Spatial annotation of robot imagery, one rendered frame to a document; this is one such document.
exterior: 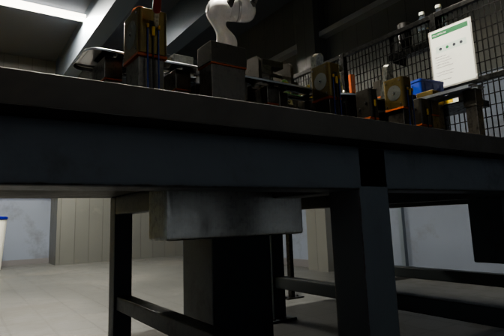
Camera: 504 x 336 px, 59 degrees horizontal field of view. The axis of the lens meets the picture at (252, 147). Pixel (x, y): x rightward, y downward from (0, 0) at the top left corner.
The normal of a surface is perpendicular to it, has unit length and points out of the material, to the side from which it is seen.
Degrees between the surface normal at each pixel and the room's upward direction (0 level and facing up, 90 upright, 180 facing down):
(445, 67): 90
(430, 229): 90
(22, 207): 90
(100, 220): 90
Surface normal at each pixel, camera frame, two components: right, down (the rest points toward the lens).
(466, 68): -0.82, -0.07
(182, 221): 0.55, -0.15
